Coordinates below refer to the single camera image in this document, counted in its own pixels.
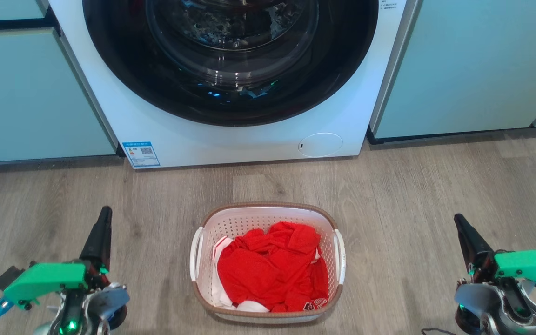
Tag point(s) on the white laundry basket brown rim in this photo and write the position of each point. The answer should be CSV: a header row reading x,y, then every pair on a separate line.
x,y
249,218

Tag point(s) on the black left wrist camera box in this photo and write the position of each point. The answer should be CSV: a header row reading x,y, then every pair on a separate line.
x,y
10,278

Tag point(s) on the small teal cabinet drawer front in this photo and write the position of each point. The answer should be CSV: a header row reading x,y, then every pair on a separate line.
x,y
3,9

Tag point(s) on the round white filter cover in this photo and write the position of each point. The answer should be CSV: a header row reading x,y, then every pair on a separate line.
x,y
320,144

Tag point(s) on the large teal cabinet door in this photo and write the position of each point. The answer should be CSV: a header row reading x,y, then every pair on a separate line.
x,y
30,97
463,65

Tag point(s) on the blue energy label sticker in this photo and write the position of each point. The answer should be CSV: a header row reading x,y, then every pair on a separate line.
x,y
141,154

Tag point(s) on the red garment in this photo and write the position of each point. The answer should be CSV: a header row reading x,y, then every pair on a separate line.
x,y
268,274

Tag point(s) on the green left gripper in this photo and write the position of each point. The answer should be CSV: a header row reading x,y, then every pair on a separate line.
x,y
47,279

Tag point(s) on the white front-load washing machine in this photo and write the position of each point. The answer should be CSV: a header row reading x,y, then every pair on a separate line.
x,y
231,144

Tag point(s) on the dark cabinet plinth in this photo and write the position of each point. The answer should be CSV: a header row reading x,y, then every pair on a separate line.
x,y
458,136
40,163

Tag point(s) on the black round washer door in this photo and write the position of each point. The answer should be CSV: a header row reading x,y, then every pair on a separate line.
x,y
123,70

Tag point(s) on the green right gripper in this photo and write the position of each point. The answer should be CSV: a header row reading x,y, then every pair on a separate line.
x,y
528,267

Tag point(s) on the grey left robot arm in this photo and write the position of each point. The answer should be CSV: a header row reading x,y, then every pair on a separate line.
x,y
96,304

